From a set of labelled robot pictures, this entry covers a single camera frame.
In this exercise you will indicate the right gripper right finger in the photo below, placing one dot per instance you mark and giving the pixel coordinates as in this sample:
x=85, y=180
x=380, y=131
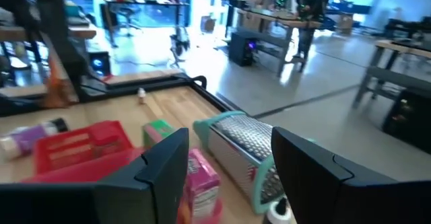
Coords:
x=320, y=190

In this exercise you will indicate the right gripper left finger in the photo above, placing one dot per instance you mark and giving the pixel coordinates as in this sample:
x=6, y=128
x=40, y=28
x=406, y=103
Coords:
x=161, y=183

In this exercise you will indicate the green cereal box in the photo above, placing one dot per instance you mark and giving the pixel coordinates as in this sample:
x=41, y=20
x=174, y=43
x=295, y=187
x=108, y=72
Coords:
x=158, y=133

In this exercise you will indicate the small red box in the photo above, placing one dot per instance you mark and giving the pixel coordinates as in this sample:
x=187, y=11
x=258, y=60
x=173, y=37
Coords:
x=111, y=136

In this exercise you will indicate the small white dropper bottle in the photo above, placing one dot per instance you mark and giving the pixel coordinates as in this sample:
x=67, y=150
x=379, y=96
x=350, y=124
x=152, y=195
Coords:
x=141, y=97

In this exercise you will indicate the dark bottle white collar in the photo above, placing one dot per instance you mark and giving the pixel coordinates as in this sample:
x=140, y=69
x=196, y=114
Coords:
x=279, y=214

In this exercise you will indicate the pink translucent plastic bin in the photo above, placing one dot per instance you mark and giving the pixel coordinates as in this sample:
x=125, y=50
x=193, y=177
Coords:
x=101, y=170

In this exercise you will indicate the teal metal box grater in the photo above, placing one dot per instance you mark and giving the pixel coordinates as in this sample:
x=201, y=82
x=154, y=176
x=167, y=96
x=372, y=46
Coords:
x=242, y=140

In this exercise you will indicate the red plastic basket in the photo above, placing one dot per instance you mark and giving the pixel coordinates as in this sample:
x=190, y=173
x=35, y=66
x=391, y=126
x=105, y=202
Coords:
x=67, y=150

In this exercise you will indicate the black computer case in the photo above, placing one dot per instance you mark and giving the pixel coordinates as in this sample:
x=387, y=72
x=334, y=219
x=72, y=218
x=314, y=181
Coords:
x=410, y=119

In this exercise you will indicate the grey leg work table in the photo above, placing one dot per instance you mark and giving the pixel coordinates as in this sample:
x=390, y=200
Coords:
x=387, y=76

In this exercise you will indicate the black computer tower blue light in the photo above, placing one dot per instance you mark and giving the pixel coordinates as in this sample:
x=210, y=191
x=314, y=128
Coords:
x=100, y=64

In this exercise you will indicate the orange object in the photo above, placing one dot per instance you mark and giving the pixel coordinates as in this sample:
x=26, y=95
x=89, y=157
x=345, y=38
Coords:
x=59, y=86

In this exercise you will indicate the purple label spice jar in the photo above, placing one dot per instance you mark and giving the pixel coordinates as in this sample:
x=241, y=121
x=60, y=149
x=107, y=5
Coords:
x=27, y=138

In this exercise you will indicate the black computer tower purple light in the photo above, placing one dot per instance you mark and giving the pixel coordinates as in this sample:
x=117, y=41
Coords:
x=242, y=49

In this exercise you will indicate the cardboard box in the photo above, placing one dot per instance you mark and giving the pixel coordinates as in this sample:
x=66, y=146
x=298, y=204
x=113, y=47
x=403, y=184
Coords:
x=208, y=24

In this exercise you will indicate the person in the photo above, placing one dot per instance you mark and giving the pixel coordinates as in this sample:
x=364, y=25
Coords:
x=311, y=12

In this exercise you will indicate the wooden work table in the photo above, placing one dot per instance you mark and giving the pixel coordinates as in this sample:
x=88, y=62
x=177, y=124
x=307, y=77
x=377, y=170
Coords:
x=269, y=19

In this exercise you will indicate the black frame desk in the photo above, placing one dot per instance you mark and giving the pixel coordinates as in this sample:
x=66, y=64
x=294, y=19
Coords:
x=144, y=3

